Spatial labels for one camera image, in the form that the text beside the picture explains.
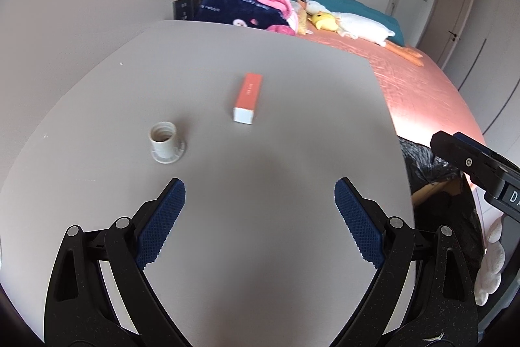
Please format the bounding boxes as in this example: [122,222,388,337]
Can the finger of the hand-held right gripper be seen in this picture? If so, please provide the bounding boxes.
[431,131,508,193]
[453,131,520,171]

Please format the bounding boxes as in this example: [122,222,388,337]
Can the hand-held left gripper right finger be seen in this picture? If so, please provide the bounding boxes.
[325,177,480,347]

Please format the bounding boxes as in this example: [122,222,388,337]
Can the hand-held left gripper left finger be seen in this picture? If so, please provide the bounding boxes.
[44,177,191,347]

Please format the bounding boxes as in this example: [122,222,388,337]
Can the black trash bag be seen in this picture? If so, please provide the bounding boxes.
[398,136,486,274]

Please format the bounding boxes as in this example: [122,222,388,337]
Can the person's right hand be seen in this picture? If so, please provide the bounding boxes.
[474,216,508,307]

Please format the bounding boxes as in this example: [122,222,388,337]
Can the white plastic cap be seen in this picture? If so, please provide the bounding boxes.
[148,121,187,164]

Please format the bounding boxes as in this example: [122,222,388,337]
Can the bed with pink sheet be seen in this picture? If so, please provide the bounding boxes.
[296,26,488,146]

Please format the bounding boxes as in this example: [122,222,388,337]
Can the white wardrobe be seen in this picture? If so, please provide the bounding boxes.
[414,0,520,153]

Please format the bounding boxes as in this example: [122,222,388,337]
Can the small orange white box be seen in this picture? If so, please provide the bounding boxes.
[233,73,263,125]

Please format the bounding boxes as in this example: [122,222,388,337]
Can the white goose plush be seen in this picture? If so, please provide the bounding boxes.
[305,0,426,67]

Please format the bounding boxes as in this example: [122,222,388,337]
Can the teal pillow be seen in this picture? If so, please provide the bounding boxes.
[309,0,405,47]

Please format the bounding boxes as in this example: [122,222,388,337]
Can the yellow duck plush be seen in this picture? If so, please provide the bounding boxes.
[311,11,340,33]

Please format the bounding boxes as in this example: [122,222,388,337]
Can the navy printed blanket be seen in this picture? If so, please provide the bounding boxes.
[195,0,297,36]

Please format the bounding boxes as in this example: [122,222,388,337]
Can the dark wall socket panel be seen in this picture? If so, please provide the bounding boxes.
[173,0,204,21]

